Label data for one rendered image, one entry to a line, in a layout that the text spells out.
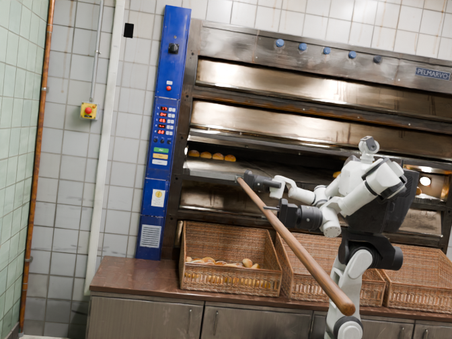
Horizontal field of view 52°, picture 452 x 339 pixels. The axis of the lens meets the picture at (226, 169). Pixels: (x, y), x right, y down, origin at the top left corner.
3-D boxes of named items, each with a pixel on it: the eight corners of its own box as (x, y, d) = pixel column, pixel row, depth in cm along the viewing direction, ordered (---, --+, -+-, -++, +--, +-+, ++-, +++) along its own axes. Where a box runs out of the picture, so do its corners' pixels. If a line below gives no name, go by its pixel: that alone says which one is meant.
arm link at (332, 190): (328, 198, 261) (352, 173, 247) (331, 215, 252) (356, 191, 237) (311, 191, 258) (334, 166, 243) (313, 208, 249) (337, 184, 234)
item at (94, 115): (81, 118, 280) (83, 101, 279) (98, 120, 281) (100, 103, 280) (79, 118, 273) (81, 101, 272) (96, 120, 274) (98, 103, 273)
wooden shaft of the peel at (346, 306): (356, 319, 88) (358, 304, 88) (341, 317, 88) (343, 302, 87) (241, 183, 257) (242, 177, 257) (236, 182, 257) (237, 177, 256)
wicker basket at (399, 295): (354, 278, 311) (360, 239, 308) (432, 287, 316) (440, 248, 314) (385, 308, 262) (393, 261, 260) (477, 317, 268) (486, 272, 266)
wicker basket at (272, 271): (177, 261, 295) (182, 219, 292) (262, 270, 303) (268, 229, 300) (179, 290, 247) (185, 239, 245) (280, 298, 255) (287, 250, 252)
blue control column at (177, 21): (144, 255, 487) (169, 50, 465) (159, 257, 489) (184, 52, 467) (124, 345, 296) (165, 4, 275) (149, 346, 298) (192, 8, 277)
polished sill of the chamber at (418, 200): (181, 173, 297) (183, 167, 296) (440, 205, 319) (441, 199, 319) (182, 174, 291) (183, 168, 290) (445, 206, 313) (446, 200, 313)
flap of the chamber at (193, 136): (189, 135, 274) (187, 140, 293) (465, 172, 296) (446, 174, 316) (189, 131, 274) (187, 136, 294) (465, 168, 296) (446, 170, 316)
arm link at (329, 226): (314, 221, 167) (344, 224, 168) (310, 201, 175) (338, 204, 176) (306, 242, 174) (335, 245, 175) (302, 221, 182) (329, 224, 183)
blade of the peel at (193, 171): (283, 186, 269) (284, 181, 268) (190, 175, 263) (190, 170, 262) (272, 177, 304) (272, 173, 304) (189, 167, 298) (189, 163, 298)
